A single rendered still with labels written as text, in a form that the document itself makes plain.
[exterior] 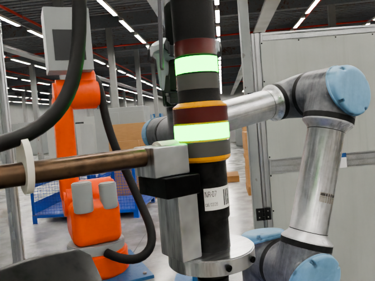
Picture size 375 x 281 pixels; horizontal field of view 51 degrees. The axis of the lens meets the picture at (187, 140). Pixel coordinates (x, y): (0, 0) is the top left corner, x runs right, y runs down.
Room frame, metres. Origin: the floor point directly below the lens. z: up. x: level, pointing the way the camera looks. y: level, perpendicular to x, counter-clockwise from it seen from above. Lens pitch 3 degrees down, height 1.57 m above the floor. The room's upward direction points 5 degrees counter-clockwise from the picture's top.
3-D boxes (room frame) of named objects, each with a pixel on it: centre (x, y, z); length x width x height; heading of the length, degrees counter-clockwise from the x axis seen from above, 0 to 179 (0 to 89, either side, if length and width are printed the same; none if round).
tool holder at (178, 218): (0.31, 0.00, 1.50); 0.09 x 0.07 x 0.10; 126
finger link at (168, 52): (0.50, 0.02, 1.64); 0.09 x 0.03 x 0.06; 170
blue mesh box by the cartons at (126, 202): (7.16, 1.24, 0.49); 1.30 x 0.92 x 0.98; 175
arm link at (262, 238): (0.99, -0.17, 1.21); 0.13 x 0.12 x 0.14; 26
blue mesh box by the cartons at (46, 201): (7.21, 2.26, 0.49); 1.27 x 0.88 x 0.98; 175
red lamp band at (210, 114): (0.31, -0.01, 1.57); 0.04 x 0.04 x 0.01
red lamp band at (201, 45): (0.31, -0.01, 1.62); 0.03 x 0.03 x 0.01
